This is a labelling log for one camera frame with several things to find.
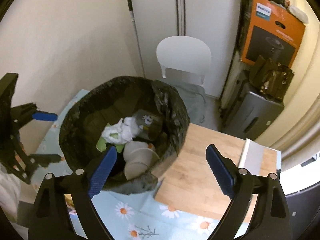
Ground steel cleaver black handle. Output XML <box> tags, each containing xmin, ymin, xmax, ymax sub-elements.
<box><xmin>238</xmin><ymin>139</ymin><xmax>281</xmax><ymax>177</ymax></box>

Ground wooden cutting board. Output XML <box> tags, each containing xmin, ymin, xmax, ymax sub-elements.
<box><xmin>155</xmin><ymin>124</ymin><xmax>245</xmax><ymax>220</ymax></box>

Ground brown leather handbag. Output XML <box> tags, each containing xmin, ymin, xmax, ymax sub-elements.
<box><xmin>249</xmin><ymin>55</ymin><xmax>294</xmax><ymax>101</ymax></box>

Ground white double door cabinet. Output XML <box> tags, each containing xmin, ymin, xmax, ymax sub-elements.
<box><xmin>131</xmin><ymin>0</ymin><xmax>240</xmax><ymax>98</ymax></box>

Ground silver grey foil bag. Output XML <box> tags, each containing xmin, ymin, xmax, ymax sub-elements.
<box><xmin>131</xmin><ymin>109</ymin><xmax>163</xmax><ymax>141</ymax></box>

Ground white paper cup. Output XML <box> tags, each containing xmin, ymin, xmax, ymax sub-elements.
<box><xmin>123</xmin><ymin>148</ymin><xmax>159</xmax><ymax>180</ymax></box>

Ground beige curtain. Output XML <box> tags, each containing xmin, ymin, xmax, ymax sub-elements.
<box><xmin>256</xmin><ymin>0</ymin><xmax>319</xmax><ymax>171</ymax></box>

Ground white tissues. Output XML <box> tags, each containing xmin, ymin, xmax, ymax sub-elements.
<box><xmin>103</xmin><ymin>117</ymin><xmax>142</xmax><ymax>144</ymax></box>

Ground daisy print blue tablecloth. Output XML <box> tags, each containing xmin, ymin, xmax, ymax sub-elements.
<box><xmin>31</xmin><ymin>89</ymin><xmax>221</xmax><ymax>239</ymax></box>

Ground white packet on box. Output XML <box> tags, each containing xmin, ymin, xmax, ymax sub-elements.
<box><xmin>288</xmin><ymin>5</ymin><xmax>309</xmax><ymax>24</ymax></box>

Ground black-lined trash bin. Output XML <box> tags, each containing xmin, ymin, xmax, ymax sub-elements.
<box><xmin>59</xmin><ymin>76</ymin><xmax>190</xmax><ymax>194</ymax></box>

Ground orange Philips appliance box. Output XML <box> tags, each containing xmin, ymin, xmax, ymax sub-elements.
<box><xmin>238</xmin><ymin>0</ymin><xmax>305</xmax><ymax>68</ymax></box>

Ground white plastic chair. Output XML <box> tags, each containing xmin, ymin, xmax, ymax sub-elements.
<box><xmin>156</xmin><ymin>36</ymin><xmax>212</xmax><ymax>86</ymax></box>

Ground grey suitcase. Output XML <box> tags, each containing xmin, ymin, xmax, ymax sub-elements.
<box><xmin>221</xmin><ymin>70</ymin><xmax>284</xmax><ymax>140</ymax></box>

